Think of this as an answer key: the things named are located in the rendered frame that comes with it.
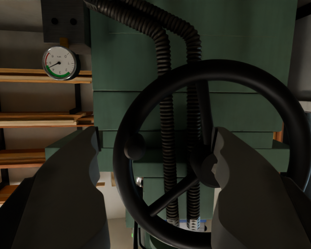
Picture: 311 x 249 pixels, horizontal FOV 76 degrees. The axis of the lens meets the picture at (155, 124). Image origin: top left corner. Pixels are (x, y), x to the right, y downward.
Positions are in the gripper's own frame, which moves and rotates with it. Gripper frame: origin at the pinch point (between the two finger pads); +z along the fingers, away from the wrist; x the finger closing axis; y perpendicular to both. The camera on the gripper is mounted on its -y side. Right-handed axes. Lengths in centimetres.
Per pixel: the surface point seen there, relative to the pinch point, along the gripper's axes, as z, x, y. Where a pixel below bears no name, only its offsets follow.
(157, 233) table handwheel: 6.9, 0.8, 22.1
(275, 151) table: 26.8, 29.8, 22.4
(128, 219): 44, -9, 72
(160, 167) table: 17.9, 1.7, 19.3
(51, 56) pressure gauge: 28.0, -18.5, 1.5
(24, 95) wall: 240, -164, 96
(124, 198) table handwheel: 8.9, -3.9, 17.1
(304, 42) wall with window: 163, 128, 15
